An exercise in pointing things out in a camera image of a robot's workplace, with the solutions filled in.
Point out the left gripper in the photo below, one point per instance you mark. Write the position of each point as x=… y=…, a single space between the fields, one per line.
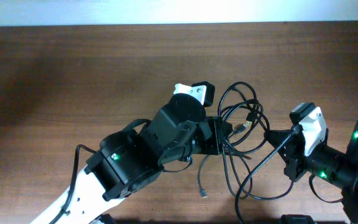
x=215 y=138

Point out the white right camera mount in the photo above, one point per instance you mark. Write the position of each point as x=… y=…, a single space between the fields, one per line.
x=313 y=129

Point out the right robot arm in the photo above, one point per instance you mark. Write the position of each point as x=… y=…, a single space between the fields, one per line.
x=333 y=166

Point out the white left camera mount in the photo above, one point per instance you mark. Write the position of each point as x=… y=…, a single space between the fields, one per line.
x=197 y=92

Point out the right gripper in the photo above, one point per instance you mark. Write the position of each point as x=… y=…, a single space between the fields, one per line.
x=291 y=155

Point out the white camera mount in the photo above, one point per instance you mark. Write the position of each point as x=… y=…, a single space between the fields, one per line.
x=197 y=92
x=313 y=129

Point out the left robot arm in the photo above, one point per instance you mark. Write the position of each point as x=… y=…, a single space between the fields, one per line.
x=129 y=160

